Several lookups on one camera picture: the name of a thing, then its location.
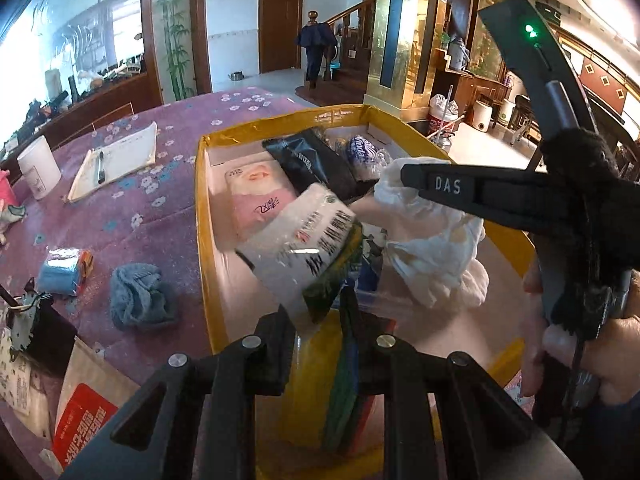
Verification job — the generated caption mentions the white plastic jar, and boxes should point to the white plastic jar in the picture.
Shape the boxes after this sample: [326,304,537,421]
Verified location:
[16,136,62,201]

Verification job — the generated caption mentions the bamboo painted panel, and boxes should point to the bamboo painted panel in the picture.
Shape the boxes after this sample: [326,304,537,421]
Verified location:
[152,0,196,103]

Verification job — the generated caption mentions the wooden sideboard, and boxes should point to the wooden sideboard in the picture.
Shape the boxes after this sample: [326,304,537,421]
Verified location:
[0,72,163,171]

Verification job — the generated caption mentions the green and white bag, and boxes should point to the green and white bag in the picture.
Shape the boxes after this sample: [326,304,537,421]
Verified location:
[234,182,368,323]

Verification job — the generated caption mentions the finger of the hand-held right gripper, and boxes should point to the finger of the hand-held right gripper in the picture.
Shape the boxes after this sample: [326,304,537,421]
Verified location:
[400,156,592,241]

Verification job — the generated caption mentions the beige packet with red label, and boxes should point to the beige packet with red label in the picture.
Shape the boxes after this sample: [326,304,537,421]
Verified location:
[51,335,142,468]

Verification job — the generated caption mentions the multicolour cloth pack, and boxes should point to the multicolour cloth pack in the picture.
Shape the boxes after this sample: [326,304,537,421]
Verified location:
[280,305,381,461]

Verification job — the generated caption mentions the blue cloth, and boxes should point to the blue cloth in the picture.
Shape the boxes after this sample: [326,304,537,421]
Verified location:
[109,261,180,332]

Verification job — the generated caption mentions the wooden door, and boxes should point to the wooden door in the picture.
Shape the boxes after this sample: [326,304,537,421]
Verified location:
[258,0,304,73]

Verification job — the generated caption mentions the person's right forearm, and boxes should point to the person's right forearm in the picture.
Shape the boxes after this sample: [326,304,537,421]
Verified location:
[550,400,640,480]

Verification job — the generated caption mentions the person's right hand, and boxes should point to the person's right hand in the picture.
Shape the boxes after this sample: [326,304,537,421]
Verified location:
[520,257,640,406]

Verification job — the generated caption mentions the blue printed plastic pack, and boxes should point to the blue printed plastic pack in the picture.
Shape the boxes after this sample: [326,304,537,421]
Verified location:
[345,134,393,181]

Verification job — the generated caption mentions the framed landscape painting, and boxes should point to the framed landscape painting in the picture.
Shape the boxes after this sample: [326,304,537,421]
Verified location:
[470,0,518,83]

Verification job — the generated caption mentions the black pouch with cable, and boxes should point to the black pouch with cable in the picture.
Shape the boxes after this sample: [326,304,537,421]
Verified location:
[9,292,78,377]

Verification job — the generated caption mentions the wooden stair railing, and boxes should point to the wooden stair railing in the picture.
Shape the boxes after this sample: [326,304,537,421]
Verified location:
[322,0,378,78]

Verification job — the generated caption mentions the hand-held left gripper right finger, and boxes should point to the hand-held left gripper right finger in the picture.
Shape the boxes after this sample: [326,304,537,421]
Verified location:
[340,285,583,480]

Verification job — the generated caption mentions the black packet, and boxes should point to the black packet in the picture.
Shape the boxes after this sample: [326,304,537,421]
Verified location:
[262,127,373,201]

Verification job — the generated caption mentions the white work glove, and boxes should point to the white work glove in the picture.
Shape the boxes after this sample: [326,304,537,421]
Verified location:
[0,204,27,246]

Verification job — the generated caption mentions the pink packet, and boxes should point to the pink packet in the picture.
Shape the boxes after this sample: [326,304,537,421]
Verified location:
[224,157,301,241]

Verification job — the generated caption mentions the white cloth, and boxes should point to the white cloth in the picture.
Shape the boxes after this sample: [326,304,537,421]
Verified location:
[372,157,488,308]

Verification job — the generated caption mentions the white printed plastic packet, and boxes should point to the white printed plastic packet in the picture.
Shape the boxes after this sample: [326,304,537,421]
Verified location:
[0,327,53,438]

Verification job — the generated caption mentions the yellow box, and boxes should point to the yellow box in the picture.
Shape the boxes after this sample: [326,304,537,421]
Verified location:
[194,104,538,480]

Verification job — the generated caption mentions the red wrapped blue towel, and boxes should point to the red wrapped blue towel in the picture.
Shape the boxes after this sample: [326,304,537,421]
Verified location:
[36,246,94,297]

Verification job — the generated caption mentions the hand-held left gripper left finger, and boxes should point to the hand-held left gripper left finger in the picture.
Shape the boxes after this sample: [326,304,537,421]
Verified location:
[60,305,296,480]

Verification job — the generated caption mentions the gold and black pillar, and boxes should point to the gold and black pillar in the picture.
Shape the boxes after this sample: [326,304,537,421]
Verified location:
[364,0,482,123]

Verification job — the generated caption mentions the dark jacket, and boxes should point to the dark jacket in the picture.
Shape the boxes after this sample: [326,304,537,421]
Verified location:
[298,22,339,86]

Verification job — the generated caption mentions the white thermos flask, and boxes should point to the white thermos flask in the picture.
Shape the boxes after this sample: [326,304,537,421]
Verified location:
[446,36,471,72]

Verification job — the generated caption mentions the white notepad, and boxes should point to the white notepad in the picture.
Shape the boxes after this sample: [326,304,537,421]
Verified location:
[66,121,158,204]

